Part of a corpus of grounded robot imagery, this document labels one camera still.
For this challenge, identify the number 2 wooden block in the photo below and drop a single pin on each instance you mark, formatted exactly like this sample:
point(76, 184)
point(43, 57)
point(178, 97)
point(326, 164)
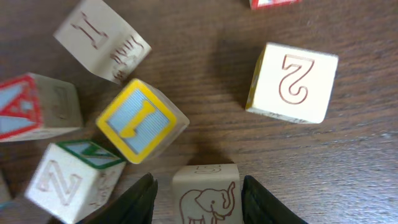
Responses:
point(292, 84)

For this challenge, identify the plain I wooden block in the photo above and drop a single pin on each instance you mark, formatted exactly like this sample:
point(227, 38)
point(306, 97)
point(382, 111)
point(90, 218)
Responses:
point(102, 41)

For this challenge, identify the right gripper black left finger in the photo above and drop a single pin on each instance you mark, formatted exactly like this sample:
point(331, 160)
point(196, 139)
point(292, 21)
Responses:
point(134, 206)

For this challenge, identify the green framed wooden block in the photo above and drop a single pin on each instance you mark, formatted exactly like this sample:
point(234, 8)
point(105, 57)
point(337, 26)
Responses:
point(74, 179)

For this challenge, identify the elephant wooden block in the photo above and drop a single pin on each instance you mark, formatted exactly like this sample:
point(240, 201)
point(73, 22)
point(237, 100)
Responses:
point(207, 194)

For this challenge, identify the red framed A block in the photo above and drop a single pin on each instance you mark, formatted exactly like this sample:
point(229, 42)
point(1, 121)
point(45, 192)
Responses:
point(38, 107)

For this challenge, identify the yellow framed I block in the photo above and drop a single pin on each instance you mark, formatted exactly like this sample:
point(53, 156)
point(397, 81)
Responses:
point(141, 121)

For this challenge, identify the red bottomed far block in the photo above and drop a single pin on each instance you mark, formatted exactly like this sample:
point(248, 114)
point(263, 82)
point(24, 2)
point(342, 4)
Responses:
point(262, 4)

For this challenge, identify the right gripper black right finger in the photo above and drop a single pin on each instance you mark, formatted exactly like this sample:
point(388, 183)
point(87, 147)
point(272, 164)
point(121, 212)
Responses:
point(260, 206)

